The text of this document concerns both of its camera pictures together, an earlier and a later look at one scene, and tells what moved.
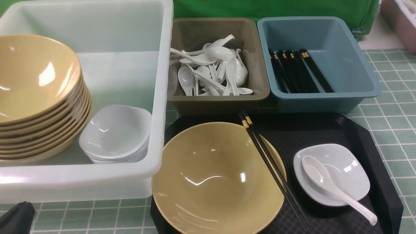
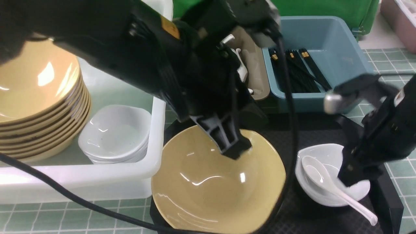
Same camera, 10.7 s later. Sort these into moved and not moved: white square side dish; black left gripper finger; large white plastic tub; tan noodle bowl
Moved: black left gripper finger
Not moved: white square side dish; tan noodle bowl; large white plastic tub
